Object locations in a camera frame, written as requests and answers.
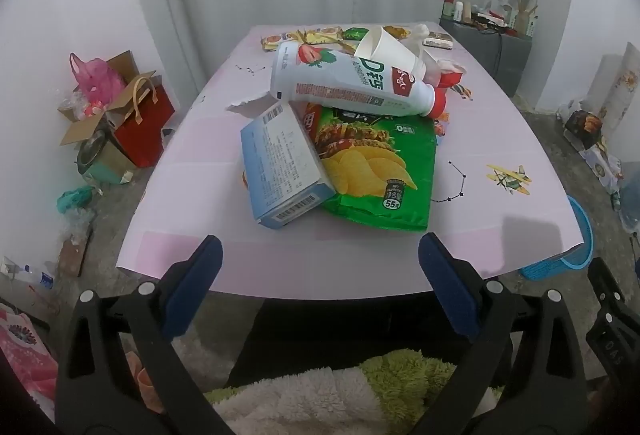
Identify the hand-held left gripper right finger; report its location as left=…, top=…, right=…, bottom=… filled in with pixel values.
left=410, top=232, right=588, bottom=435

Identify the brown cardboard box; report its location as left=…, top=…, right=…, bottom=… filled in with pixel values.
left=59, top=50, right=166, bottom=146

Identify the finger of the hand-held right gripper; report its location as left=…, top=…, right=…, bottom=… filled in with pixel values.
left=586, top=257, right=640, bottom=391

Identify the wooden utensil holder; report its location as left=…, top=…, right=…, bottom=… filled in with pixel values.
left=517, top=5, right=539, bottom=36

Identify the orange cookie packet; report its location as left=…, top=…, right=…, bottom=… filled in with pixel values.
left=260, top=32, right=297, bottom=52

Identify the clear plastic bottle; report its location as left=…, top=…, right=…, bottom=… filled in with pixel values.
left=2, top=257, right=56, bottom=291

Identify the blue plastic wastebasket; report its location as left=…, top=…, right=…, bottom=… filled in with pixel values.
left=520, top=195, right=596, bottom=281

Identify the red white wrapper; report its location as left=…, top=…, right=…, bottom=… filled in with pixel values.
left=422, top=50, right=468, bottom=88

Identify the pink plastic bag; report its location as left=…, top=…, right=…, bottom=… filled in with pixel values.
left=69, top=52, right=126, bottom=105

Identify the teal cardboard box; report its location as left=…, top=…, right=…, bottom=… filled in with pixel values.
left=77, top=130, right=137, bottom=186

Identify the blue white cardboard box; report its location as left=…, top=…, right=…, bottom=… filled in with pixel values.
left=240, top=102, right=337, bottom=230

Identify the green chip bag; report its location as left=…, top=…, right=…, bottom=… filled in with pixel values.
left=300, top=101, right=440, bottom=232

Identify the printed white roll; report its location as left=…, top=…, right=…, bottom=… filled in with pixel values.
left=597, top=42, right=640, bottom=136

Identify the white yogurt bottle red cap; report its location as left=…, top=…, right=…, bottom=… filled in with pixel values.
left=270, top=40, right=448, bottom=118

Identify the pink printed blanket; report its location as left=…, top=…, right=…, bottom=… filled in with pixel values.
left=0, top=305, right=58, bottom=416

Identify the grey cabinet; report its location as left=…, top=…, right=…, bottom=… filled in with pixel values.
left=440, top=18, right=533, bottom=98

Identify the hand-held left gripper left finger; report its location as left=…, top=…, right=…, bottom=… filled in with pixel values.
left=54, top=235, right=236, bottom=435

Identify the red gift bag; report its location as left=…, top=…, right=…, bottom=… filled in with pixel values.
left=114, top=71, right=176, bottom=168

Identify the pink printed tablecloth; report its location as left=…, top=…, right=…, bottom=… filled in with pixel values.
left=116, top=22, right=585, bottom=302

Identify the green plastic bag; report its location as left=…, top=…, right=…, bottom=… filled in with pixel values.
left=56, top=186, right=96, bottom=215

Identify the green white fleece garment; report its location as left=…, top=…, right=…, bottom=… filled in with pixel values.
left=205, top=349, right=501, bottom=435

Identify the dark snack bag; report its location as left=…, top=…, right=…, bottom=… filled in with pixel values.
left=562, top=110, right=608, bottom=151

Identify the gold cookie packet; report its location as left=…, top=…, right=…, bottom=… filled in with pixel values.
left=295, top=28, right=343, bottom=44

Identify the white paper cup red label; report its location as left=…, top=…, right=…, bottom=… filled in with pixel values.
left=354, top=26, right=426, bottom=97

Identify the blue water jug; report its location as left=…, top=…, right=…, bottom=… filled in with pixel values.
left=617, top=175, right=640, bottom=232

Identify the gold cigarette box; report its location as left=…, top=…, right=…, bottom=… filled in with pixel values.
left=422, top=32, right=455, bottom=49

